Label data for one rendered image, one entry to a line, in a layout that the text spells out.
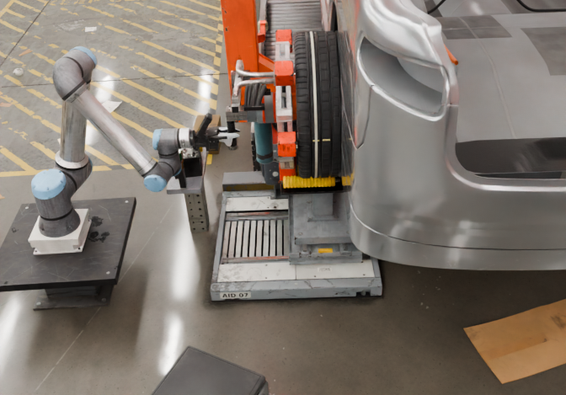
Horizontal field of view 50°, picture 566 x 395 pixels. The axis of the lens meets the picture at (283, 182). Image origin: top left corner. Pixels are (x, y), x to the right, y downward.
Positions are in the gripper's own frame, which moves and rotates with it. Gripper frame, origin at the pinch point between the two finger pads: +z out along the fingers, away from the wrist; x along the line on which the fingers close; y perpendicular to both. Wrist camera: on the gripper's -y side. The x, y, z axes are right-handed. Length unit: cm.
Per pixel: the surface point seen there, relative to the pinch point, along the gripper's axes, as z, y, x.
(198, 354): -14, 49, 80
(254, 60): 7, -6, -60
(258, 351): 6, 83, 53
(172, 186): -36, 38, -13
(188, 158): -27.3, 26.6, -20.1
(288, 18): 24, 56, -273
